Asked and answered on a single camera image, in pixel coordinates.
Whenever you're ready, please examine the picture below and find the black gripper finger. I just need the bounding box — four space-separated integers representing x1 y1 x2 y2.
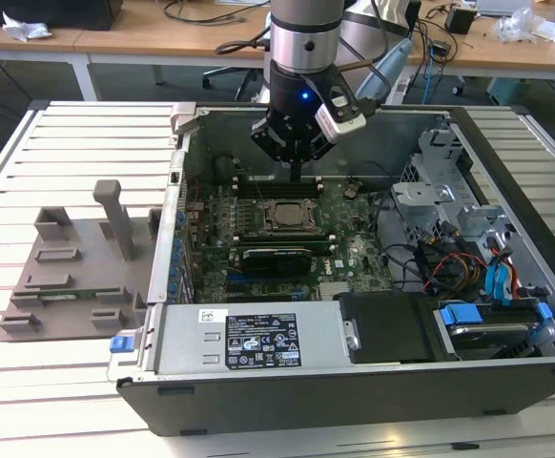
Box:
295 135 339 185
251 119 297 185

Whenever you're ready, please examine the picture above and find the silver CPU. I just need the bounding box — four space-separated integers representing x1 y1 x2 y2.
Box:
277 204 308 228

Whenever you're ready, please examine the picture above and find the CPU socket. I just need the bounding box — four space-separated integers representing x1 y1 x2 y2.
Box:
260 197 322 237

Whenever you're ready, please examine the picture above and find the RAM slot with white clips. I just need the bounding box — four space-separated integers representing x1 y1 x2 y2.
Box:
232 175 325 184
233 184 326 194
233 233 334 242

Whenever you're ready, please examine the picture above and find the black office chair base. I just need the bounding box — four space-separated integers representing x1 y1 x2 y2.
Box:
201 65 272 102

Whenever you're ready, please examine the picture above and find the grey case latch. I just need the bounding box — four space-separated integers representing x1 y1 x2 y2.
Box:
168 101 201 135

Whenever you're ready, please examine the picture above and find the green RAM stick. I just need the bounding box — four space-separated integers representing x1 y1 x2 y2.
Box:
238 237 339 252

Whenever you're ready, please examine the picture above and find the silver metal disk bay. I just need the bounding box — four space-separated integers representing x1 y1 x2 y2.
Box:
390 126 521 242

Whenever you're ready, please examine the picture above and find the green motherboard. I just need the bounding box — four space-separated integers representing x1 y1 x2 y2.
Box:
181 178 396 304

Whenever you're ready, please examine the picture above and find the black graphics card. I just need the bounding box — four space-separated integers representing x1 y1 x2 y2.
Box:
241 246 313 277

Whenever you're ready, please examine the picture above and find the wooden desk with white legs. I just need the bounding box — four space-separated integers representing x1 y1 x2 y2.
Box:
0 23 98 101
74 0 555 101

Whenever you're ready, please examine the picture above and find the silver finned heatsink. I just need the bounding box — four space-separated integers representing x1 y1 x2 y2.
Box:
319 281 351 301

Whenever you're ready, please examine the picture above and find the small black box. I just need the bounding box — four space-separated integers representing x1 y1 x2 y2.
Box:
443 6 479 35

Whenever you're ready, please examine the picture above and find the pale teal box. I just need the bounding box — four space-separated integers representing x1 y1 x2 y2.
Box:
485 75 523 107

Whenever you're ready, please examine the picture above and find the black plastic shroud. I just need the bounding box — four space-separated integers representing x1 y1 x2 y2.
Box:
333 291 445 364

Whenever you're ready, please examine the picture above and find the grey parts rack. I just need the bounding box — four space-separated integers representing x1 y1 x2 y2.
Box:
0 178 164 344

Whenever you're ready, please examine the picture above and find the blue disk carrier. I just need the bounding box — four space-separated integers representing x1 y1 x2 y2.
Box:
437 301 554 335

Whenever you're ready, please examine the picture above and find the silver power supply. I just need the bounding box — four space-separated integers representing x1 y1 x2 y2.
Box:
136 303 357 379

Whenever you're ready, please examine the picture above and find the grey laptop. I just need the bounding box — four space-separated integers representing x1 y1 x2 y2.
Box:
476 0 535 15

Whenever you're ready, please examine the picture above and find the crumpled clear plastic bag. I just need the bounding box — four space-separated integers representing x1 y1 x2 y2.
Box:
490 5 554 45

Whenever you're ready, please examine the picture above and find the silver hard disk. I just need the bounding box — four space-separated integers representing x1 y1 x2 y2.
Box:
451 323 534 359

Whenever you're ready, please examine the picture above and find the large black box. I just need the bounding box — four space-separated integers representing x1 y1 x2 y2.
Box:
0 0 125 31

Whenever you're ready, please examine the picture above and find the black PC case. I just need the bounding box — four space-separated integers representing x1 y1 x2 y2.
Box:
107 101 555 438

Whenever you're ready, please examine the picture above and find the crumpled white paper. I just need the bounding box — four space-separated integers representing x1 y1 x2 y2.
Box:
1 10 55 43

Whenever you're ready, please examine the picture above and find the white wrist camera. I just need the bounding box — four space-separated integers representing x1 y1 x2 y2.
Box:
313 78 377 145

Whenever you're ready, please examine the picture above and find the red yellow wire bundle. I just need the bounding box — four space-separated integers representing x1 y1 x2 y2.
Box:
427 253 487 290

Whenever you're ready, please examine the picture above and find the blue flat wire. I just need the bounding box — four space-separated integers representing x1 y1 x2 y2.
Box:
484 240 515 306

